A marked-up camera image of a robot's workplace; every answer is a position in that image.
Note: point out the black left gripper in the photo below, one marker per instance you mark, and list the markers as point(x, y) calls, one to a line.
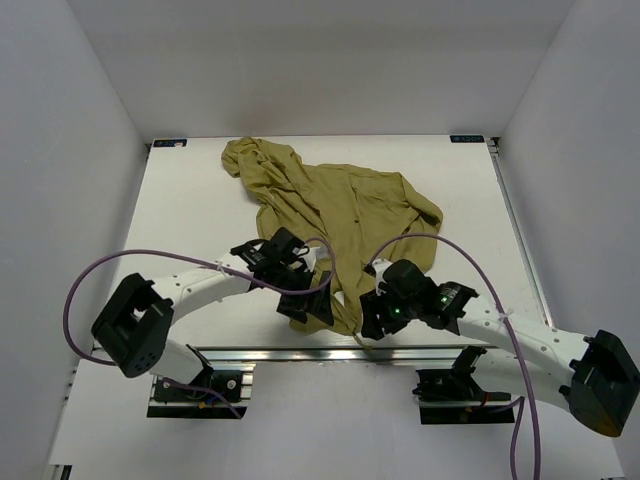
point(293, 307)

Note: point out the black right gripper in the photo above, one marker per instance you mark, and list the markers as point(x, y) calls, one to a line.
point(372, 305)

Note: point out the olive green jacket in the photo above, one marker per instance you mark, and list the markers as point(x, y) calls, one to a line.
point(355, 209)

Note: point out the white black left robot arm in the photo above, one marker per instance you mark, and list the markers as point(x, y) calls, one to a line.
point(133, 327)

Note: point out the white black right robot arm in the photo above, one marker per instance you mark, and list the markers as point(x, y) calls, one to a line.
point(591, 377)

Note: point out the blue label right corner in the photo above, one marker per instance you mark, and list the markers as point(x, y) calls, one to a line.
point(463, 139)

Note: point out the blue label corner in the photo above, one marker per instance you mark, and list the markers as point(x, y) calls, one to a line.
point(169, 143)
point(463, 139)

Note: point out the blue label left corner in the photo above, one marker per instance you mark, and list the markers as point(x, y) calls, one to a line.
point(169, 143)

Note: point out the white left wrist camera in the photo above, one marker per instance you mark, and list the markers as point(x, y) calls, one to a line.
point(309, 256)

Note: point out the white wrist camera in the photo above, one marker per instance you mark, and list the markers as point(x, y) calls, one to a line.
point(309, 256)
point(377, 269)

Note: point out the aluminium front rail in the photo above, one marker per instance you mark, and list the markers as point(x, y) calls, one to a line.
point(379, 355)

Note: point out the aluminium rail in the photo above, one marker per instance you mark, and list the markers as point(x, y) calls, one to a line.
point(530, 268)
point(379, 355)

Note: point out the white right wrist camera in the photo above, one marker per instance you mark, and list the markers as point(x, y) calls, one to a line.
point(377, 269)

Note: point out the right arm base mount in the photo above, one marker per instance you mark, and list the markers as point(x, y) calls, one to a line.
point(451, 397)

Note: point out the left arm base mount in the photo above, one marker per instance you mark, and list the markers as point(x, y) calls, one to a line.
point(231, 378)

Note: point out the aluminium right side rail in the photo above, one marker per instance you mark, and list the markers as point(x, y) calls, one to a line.
point(530, 268)

